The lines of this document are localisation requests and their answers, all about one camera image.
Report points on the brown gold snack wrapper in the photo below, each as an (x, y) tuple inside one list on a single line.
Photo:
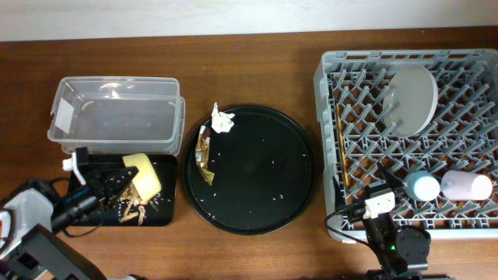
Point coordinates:
[(202, 154)]

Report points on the wooden chopstick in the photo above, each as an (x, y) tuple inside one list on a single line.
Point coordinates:
[(342, 146)]

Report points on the clear plastic bin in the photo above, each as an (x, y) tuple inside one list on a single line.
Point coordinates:
[(118, 115)]

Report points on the grey round plate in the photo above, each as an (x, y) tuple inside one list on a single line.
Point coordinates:
[(413, 94)]

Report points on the yellow bowl with food scraps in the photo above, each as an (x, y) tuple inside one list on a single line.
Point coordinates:
[(146, 181)]

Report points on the white tissue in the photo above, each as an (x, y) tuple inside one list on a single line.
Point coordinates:
[(221, 122)]

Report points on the pink cup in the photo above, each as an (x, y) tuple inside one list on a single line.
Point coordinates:
[(461, 186)]

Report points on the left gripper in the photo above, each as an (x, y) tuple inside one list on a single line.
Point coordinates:
[(95, 183)]

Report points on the spilled food scraps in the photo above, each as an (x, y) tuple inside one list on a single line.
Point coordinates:
[(135, 211)]

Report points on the black rectangular tray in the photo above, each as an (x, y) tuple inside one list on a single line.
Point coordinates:
[(165, 167)]

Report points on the light blue cup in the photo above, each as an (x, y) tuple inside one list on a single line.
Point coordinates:
[(421, 186)]

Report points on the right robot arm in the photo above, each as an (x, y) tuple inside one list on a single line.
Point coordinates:
[(401, 251)]

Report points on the black round tray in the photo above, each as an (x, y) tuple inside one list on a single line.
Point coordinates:
[(265, 173)]

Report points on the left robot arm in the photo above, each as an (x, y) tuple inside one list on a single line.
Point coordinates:
[(36, 211)]

